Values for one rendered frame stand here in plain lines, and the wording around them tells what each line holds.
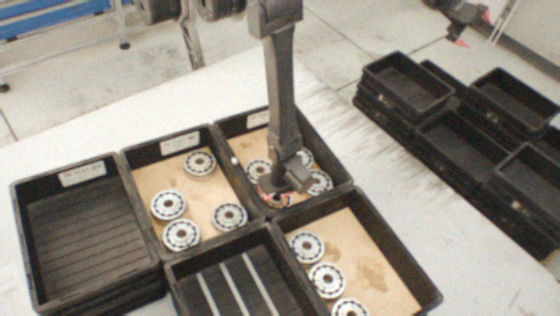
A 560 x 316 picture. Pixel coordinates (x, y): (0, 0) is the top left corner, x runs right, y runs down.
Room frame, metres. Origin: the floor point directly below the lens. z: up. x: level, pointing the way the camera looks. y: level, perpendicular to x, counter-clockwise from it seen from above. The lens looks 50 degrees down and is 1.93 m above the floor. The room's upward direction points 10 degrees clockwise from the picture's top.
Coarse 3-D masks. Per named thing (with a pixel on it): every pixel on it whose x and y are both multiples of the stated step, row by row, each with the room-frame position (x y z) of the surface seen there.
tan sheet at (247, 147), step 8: (240, 136) 0.98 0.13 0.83; (248, 136) 0.99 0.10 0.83; (256, 136) 1.00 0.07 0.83; (264, 136) 1.00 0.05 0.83; (232, 144) 0.94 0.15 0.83; (240, 144) 0.95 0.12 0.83; (248, 144) 0.95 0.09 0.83; (256, 144) 0.96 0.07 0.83; (264, 144) 0.97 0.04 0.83; (240, 152) 0.91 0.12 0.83; (248, 152) 0.92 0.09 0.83; (256, 152) 0.92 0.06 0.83; (264, 152) 0.93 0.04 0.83; (240, 160) 0.88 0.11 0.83; (248, 160) 0.88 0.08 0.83; (312, 168) 0.90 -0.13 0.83; (296, 192) 0.79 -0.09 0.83; (296, 200) 0.76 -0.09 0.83
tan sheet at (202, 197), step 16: (176, 160) 0.83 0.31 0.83; (144, 176) 0.75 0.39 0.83; (160, 176) 0.76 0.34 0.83; (176, 176) 0.77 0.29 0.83; (224, 176) 0.80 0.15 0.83; (144, 192) 0.69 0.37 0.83; (192, 192) 0.72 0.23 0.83; (208, 192) 0.73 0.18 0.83; (224, 192) 0.74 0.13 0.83; (192, 208) 0.67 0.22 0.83; (208, 208) 0.68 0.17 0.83; (160, 224) 0.60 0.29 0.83; (208, 224) 0.62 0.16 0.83; (160, 240) 0.55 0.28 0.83
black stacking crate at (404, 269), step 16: (352, 192) 0.76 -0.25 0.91; (320, 208) 0.70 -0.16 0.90; (336, 208) 0.74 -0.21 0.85; (352, 208) 0.75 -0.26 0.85; (368, 208) 0.71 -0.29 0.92; (288, 224) 0.64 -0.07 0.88; (304, 224) 0.67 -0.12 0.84; (368, 224) 0.69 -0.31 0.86; (384, 240) 0.64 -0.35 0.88; (384, 256) 0.61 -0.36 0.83; (400, 256) 0.58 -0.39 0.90; (400, 272) 0.56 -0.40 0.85; (416, 272) 0.53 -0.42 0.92; (416, 288) 0.51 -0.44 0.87
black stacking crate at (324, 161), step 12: (228, 120) 0.96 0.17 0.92; (240, 120) 0.98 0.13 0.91; (300, 120) 1.03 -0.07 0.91; (228, 132) 0.96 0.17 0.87; (240, 132) 0.99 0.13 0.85; (252, 132) 1.01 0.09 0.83; (300, 132) 1.02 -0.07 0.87; (312, 144) 0.96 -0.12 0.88; (324, 156) 0.90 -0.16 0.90; (324, 168) 0.89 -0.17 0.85; (336, 168) 0.85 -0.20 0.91; (336, 180) 0.83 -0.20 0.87; (348, 180) 0.80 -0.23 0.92
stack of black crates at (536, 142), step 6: (552, 126) 1.73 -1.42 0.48; (546, 132) 1.70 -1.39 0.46; (552, 132) 1.72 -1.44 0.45; (558, 132) 1.70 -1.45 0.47; (534, 138) 1.61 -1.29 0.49; (540, 138) 1.67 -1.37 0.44; (546, 138) 1.72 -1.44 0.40; (552, 138) 1.70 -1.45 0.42; (558, 138) 1.69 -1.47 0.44; (534, 144) 1.65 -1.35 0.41; (540, 144) 1.69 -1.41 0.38; (546, 144) 1.70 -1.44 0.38; (552, 144) 1.69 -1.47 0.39; (558, 144) 1.68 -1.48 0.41; (540, 150) 1.65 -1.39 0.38; (546, 150) 1.65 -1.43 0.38; (552, 150) 1.66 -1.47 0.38; (558, 150) 1.66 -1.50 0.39; (552, 156) 1.61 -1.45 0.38; (558, 156) 1.62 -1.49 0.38; (558, 162) 1.58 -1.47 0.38
